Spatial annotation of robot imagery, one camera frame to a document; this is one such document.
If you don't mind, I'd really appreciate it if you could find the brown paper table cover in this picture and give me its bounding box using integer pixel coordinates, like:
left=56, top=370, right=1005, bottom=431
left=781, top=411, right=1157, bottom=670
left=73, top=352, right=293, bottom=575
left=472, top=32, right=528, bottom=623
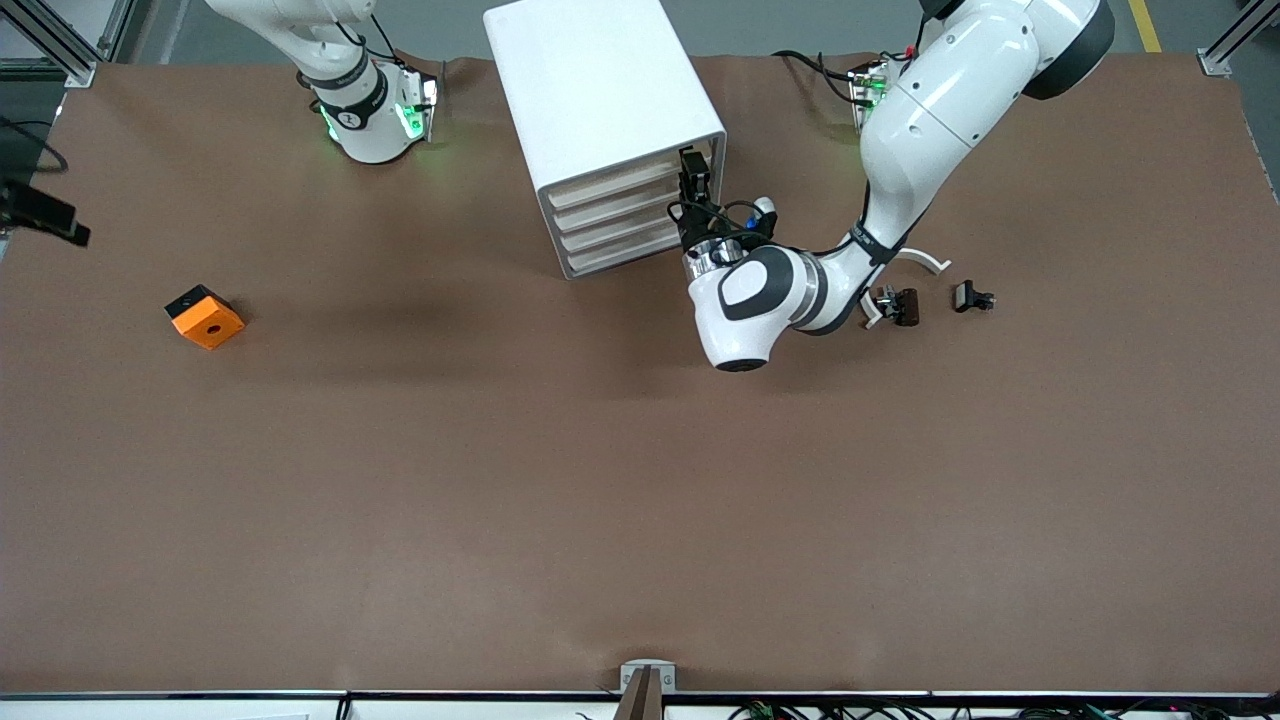
left=0, top=52, right=1280, bottom=696

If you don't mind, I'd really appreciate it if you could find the black base cable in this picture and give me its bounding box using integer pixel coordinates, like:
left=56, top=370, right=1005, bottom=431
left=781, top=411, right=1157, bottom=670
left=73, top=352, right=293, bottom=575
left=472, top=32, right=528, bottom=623
left=772, top=48, right=871, bottom=101

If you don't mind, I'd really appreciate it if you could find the aluminium frame post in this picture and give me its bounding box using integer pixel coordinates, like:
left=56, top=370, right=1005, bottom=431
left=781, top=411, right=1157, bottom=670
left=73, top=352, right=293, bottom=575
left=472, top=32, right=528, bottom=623
left=0, top=0, right=136, bottom=89
left=1198, top=0, right=1280, bottom=78

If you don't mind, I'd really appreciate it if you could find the orange button enclosure box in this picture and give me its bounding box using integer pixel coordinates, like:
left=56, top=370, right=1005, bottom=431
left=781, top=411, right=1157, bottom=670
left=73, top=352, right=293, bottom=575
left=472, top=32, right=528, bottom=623
left=164, top=284, right=246, bottom=351

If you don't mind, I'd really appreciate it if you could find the dark brown switch component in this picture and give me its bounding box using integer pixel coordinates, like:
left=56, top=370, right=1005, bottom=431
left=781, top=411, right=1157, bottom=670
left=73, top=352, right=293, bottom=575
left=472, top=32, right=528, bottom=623
left=875, top=285, right=921, bottom=328

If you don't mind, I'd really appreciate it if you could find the white curved plastic ring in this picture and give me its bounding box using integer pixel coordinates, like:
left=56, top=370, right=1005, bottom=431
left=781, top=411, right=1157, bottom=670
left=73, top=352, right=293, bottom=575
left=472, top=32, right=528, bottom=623
left=860, top=247, right=953, bottom=331

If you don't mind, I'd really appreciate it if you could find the grey metal bracket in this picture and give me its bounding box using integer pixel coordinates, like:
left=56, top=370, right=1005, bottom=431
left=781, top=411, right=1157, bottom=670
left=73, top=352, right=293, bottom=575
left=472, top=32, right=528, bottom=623
left=619, top=659, right=677, bottom=694

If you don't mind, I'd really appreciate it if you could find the brown post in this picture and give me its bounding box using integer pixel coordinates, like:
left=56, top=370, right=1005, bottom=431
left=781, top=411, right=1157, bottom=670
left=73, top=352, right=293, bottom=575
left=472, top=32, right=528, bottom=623
left=614, top=666, right=665, bottom=720

